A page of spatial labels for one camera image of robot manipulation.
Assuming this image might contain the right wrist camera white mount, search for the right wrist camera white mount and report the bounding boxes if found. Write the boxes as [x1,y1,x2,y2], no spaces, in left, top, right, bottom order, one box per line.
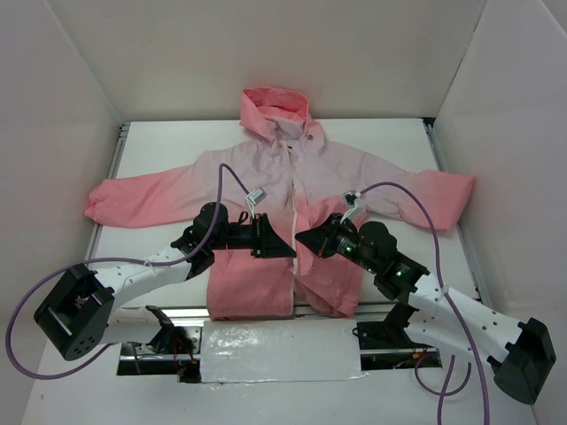
[340,190,366,223]

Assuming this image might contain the white foil covered panel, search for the white foil covered panel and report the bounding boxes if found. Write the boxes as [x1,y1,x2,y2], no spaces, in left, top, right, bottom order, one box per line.
[200,319,364,383]

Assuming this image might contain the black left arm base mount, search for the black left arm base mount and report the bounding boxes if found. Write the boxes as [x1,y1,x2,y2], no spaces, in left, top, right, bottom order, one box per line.
[146,305,196,356]

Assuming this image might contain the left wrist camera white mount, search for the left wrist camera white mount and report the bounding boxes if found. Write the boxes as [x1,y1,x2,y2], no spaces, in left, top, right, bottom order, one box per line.
[245,188,267,219]

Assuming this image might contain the pink hooded zip jacket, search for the pink hooded zip jacket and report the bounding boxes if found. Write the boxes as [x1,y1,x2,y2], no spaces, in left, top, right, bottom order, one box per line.
[83,86,478,322]

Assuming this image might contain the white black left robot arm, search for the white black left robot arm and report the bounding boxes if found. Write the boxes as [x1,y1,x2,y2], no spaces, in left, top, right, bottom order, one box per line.
[34,203,296,361]

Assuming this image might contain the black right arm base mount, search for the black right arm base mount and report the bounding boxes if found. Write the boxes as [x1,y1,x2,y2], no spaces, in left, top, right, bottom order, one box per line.
[352,304,417,350]

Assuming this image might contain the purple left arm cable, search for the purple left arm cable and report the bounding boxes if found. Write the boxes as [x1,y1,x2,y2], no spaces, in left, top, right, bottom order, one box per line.
[6,163,253,382]

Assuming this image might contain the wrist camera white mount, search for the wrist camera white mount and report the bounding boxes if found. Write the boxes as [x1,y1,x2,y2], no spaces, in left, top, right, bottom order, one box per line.
[340,190,366,223]
[245,188,267,219]

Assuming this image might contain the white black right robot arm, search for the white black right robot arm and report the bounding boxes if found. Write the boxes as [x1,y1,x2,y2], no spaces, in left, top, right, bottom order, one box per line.
[296,213,556,405]

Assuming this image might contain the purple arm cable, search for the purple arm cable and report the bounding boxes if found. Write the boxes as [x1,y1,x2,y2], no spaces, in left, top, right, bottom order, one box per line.
[358,182,492,425]
[6,163,253,382]

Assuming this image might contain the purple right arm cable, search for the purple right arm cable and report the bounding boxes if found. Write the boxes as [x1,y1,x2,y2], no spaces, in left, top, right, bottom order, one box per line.
[358,182,492,425]

